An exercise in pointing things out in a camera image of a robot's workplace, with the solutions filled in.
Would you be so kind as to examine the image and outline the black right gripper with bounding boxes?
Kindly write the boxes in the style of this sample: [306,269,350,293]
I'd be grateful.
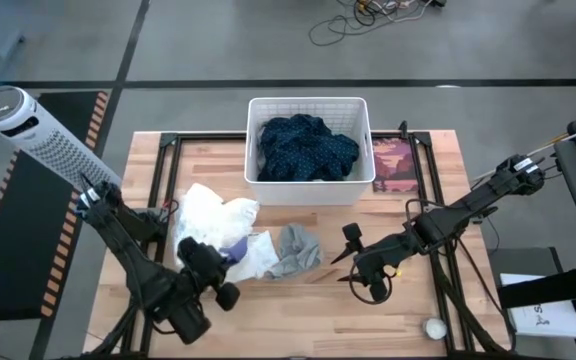
[331,223,419,304]

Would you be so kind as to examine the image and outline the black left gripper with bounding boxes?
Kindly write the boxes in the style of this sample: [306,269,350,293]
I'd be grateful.
[177,237,242,311]

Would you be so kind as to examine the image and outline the small white garment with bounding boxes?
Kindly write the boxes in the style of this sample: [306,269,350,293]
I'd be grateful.
[225,229,281,284]

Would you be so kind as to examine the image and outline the large white garment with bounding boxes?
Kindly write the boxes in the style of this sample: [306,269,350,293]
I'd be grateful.
[172,182,262,274]

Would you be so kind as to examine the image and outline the grey garment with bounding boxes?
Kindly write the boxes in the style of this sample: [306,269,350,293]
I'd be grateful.
[266,223,325,281]

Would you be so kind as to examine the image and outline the navy dotted garment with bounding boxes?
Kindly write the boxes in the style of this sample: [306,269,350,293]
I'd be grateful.
[256,113,362,183]

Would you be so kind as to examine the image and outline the white plastic laundry basket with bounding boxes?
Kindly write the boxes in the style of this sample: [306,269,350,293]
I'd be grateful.
[244,96,378,207]

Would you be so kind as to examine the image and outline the sunset landscape picture card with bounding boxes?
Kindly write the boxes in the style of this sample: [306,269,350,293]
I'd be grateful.
[371,137,419,194]

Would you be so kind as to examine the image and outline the black flat beam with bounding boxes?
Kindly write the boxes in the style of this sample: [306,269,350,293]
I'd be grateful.
[496,264,576,310]

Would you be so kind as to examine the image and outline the white printed paper sheet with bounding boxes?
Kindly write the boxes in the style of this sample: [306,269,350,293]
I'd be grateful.
[499,272,576,340]

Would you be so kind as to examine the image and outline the black mat with orange stripes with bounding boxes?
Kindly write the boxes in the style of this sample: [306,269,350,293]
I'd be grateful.
[0,89,111,321]

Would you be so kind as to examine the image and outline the white tower fan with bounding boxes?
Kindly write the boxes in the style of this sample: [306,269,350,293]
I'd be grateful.
[0,85,122,191]

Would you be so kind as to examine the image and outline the black aluminium frame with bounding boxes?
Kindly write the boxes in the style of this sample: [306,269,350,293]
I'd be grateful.
[75,119,514,360]

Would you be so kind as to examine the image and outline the tangled floor cables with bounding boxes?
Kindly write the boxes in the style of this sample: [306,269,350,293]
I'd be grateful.
[309,0,449,47]

